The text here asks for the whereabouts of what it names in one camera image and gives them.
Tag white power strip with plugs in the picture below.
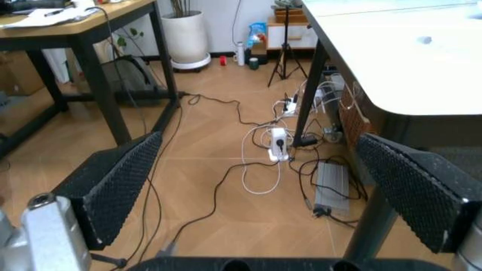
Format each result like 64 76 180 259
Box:
271 92 303 118

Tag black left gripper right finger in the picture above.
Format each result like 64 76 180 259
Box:
356 133 482 271

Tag black tripod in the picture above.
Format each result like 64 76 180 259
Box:
266 5 310 88

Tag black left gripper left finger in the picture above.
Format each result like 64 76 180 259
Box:
0 131 164 271

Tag blue snack bag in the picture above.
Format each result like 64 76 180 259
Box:
246 22 269 47

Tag tall plant stems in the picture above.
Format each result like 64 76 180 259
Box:
170 0 194 19

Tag grey ribbed power brick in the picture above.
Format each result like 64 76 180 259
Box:
311 161 352 216

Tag white low cabinet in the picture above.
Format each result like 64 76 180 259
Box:
266 16 317 51

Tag white looped cable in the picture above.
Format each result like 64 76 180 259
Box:
240 121 295 196

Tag white table with black legs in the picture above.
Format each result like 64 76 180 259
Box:
291 0 482 259

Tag small green leafy plant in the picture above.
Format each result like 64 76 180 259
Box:
111 27 146 57

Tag brown perforated panel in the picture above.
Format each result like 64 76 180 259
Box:
337 81 373 155

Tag white round plant dolly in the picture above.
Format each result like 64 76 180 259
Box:
169 52 213 73

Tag stack of white papers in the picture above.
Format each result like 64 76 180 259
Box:
0 7 101 30

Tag white bottle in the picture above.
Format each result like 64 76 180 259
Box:
235 41 247 67

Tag white cylindrical planter pot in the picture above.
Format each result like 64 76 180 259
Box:
160 10 209 64

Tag wooden storage box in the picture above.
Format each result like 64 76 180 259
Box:
273 6 307 24

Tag brown cardboard box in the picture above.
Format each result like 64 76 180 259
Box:
0 50 47 96

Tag wooden desk with black legs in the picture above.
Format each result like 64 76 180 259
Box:
0 0 182 160

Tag long black floor cable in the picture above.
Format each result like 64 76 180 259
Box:
176 92 278 128

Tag grey caster wheel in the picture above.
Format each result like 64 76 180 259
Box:
322 126 344 143

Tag white power strip with cube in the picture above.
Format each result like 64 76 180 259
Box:
266 127 292 163

